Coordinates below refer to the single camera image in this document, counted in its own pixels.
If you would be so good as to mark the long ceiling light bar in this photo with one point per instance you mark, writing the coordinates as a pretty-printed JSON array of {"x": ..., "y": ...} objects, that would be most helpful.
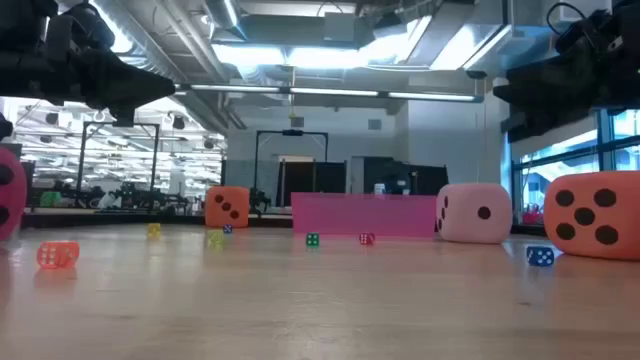
[{"x": 330, "y": 92}]

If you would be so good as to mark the small yellow die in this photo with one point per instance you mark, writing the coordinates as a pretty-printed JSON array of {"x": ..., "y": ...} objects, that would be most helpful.
[{"x": 154, "y": 230}]

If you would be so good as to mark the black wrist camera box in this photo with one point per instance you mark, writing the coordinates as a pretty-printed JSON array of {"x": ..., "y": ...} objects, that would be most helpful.
[
  {"x": 85, "y": 27},
  {"x": 580, "y": 35}
]

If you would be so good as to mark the black metal gantry frame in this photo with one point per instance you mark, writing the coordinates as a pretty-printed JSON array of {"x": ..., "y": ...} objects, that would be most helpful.
[
  {"x": 292, "y": 132},
  {"x": 156, "y": 150}
]

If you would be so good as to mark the small blue die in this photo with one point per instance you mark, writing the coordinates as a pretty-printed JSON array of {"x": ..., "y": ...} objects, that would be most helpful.
[
  {"x": 227, "y": 229},
  {"x": 540, "y": 256}
]

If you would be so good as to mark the small orange translucent die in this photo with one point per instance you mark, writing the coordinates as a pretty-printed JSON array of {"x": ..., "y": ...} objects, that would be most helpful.
[{"x": 57, "y": 255}]

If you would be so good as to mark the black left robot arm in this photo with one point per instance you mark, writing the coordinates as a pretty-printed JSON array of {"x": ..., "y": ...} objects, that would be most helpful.
[{"x": 20, "y": 75}]

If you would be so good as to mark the large orange foam die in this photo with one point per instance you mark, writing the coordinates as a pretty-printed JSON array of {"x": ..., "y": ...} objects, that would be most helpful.
[
  {"x": 236, "y": 197},
  {"x": 627, "y": 215}
]

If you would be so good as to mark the small red die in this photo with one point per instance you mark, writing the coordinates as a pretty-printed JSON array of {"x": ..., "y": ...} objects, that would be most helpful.
[{"x": 367, "y": 239}]

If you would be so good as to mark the small green die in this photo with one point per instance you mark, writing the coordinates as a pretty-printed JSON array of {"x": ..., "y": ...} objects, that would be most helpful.
[{"x": 313, "y": 239}]

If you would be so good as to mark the large glass window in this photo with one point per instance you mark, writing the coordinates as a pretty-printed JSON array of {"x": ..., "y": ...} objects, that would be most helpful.
[{"x": 560, "y": 175}]

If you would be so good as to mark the black cabinet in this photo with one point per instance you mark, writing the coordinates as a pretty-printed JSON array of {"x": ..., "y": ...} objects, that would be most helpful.
[{"x": 300, "y": 182}]

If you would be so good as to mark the red plastic basket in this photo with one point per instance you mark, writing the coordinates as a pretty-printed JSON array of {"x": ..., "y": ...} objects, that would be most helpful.
[{"x": 532, "y": 217}]

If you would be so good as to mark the black partition panel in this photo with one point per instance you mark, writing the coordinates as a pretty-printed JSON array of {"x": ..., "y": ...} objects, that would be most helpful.
[{"x": 425, "y": 180}]

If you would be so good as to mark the large pale pink foam die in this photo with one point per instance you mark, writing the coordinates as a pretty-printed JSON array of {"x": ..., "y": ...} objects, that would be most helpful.
[{"x": 465, "y": 225}]

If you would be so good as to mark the silver round ventilation duct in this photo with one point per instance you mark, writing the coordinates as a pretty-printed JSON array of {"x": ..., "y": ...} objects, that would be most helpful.
[{"x": 225, "y": 12}]

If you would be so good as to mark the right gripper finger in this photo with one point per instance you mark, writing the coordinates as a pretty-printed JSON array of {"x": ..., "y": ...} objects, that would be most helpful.
[{"x": 545, "y": 95}]

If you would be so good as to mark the green crate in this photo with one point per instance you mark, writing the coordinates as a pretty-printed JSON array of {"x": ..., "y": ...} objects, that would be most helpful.
[{"x": 50, "y": 199}]

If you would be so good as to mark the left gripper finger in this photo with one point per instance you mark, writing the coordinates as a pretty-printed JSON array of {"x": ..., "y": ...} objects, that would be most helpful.
[{"x": 135, "y": 85}]

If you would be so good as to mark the large magenta foam die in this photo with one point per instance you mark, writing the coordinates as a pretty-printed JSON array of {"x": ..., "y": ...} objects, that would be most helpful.
[{"x": 14, "y": 200}]

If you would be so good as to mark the grey partition panel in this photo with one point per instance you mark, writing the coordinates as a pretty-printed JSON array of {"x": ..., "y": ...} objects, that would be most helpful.
[{"x": 265, "y": 172}]

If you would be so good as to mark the small yellow-green die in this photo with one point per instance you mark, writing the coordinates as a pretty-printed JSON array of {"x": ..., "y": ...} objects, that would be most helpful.
[{"x": 215, "y": 238}]

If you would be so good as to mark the pink translucent plastic bin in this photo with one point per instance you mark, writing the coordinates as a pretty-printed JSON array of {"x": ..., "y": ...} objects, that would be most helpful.
[{"x": 350, "y": 215}]

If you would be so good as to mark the white cup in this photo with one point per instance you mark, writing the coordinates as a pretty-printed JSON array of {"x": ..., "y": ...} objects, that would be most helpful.
[{"x": 379, "y": 189}]

